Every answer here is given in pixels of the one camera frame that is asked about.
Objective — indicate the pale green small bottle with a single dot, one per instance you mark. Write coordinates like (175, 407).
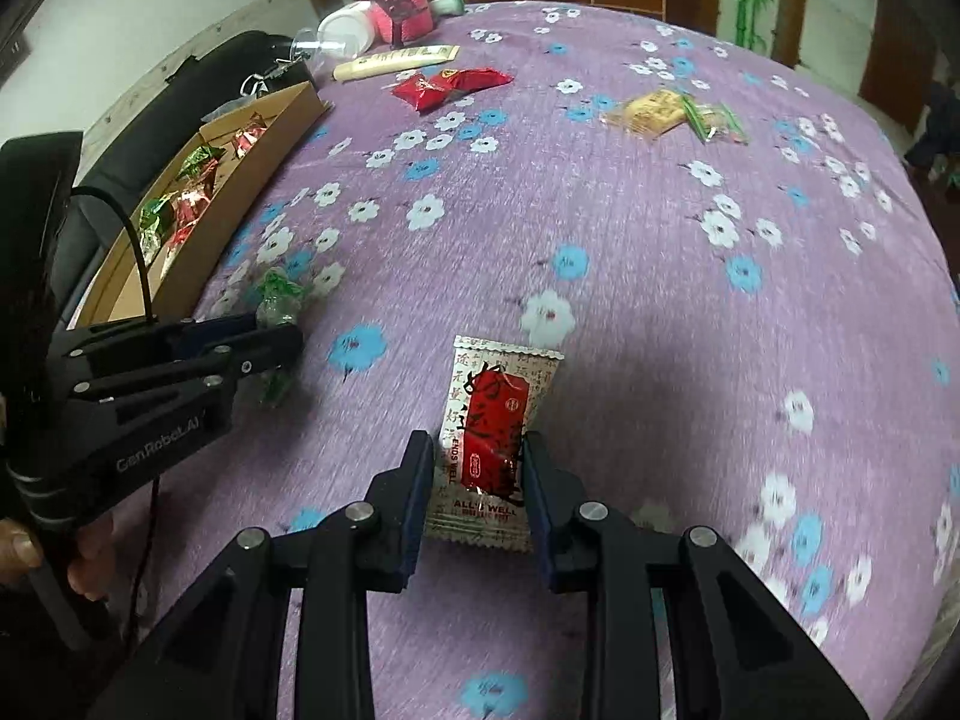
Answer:
(447, 8)

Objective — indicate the yellow biscuit packet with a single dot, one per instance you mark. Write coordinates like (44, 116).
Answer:
(651, 115)

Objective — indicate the purple floral tablecloth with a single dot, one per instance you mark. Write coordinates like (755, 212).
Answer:
(760, 337)

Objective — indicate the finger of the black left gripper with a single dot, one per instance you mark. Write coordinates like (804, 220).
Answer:
(225, 348)

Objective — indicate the clear glass cup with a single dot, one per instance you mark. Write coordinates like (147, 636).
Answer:
(305, 49)

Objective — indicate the red white snack packet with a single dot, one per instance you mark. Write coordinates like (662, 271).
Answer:
(495, 392)

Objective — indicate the cream long snack bar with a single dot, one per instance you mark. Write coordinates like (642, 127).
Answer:
(393, 61)

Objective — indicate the black sofa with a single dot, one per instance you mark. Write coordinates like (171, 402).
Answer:
(134, 160)

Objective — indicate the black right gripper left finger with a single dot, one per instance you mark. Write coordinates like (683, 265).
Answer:
(217, 651)

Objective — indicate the black patterned card stand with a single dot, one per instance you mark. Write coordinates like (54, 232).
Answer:
(402, 22)

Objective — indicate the cardboard box tray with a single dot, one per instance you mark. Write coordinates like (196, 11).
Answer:
(176, 277)

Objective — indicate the dark red snack packet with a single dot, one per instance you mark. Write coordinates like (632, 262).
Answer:
(246, 137)

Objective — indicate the white plastic jar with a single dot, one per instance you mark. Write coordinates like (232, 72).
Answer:
(348, 32)

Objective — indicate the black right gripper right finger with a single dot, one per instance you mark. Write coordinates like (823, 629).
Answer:
(736, 652)

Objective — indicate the green white snack packet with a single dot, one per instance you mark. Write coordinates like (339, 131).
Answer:
(158, 220)

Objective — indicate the brown wooden door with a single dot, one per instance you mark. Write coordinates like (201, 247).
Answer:
(900, 64)

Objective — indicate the green red candy packet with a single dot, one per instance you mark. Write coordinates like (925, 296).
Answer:
(281, 302)

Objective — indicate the red twisted snack packet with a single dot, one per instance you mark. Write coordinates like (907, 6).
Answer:
(427, 93)

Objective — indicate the dark green snack packet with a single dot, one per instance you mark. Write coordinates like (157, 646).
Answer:
(198, 171)

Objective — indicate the person in dark clothes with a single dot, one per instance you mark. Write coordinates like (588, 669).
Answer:
(940, 132)

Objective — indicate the person's left hand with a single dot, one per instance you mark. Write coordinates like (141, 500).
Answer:
(90, 563)

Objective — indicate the clear green-edged snack packet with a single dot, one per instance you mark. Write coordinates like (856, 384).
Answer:
(713, 123)

